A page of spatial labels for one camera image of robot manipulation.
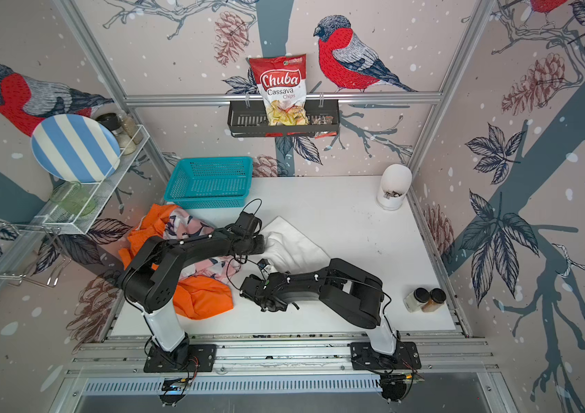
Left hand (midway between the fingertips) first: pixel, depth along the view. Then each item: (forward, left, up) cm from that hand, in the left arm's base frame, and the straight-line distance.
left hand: (265, 242), depth 97 cm
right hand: (-15, -9, -2) cm, 17 cm away
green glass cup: (-6, +48, +33) cm, 59 cm away
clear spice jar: (+22, +45, +34) cm, 60 cm away
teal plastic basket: (+30, +29, +2) cm, 41 cm away
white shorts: (-4, -9, 0) cm, 9 cm away
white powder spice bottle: (-24, -48, +7) cm, 54 cm away
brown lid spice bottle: (-23, -55, +7) cm, 60 cm away
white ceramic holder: (+24, -54, +7) cm, 59 cm away
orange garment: (-21, +21, 0) cm, 30 cm away
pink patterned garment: (+3, +32, +5) cm, 33 cm away
